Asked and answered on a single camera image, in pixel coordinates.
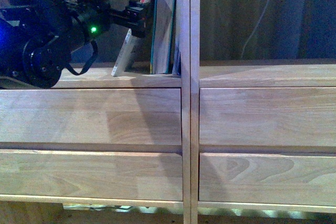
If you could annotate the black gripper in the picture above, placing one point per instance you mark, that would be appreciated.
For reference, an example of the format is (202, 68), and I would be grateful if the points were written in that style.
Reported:
(133, 17)

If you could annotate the thick colourful picture book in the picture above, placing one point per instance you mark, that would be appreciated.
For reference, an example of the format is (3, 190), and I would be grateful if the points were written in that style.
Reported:
(130, 48)

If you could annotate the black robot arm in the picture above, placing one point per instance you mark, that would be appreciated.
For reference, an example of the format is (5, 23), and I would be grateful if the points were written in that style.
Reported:
(38, 37)

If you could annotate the left wooden shelf unit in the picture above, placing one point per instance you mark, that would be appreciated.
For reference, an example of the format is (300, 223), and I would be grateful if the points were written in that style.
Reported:
(96, 139)

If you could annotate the wooden shelf unit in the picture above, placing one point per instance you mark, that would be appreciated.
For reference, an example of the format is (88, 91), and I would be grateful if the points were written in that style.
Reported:
(96, 139)
(262, 76)

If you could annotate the right wooden shelf unit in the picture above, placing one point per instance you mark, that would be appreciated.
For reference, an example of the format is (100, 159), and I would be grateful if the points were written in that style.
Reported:
(262, 76)

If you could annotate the teal edged upright book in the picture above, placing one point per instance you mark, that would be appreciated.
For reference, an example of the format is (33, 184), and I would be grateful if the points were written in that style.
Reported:
(164, 11)

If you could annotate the thin blue upright book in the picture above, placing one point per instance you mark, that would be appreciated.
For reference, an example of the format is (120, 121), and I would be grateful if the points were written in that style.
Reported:
(177, 54)

